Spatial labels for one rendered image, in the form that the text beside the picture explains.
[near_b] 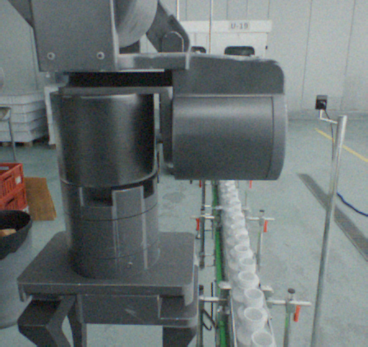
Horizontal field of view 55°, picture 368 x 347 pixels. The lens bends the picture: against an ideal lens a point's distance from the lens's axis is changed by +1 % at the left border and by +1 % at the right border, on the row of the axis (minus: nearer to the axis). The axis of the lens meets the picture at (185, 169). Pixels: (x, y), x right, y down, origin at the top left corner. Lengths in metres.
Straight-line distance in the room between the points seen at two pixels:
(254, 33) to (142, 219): 4.84
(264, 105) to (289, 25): 10.54
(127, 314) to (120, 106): 0.12
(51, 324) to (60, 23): 0.17
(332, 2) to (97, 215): 10.90
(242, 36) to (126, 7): 4.81
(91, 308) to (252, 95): 0.15
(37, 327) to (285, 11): 10.60
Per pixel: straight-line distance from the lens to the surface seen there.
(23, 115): 7.47
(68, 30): 0.17
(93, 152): 0.19
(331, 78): 11.02
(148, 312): 0.22
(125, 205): 0.20
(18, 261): 2.46
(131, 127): 0.19
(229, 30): 4.93
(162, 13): 0.62
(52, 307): 0.25
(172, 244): 0.25
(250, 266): 0.85
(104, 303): 0.22
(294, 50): 10.72
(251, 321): 0.70
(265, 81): 0.19
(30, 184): 3.87
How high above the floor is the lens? 1.61
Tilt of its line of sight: 17 degrees down
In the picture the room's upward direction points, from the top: straight up
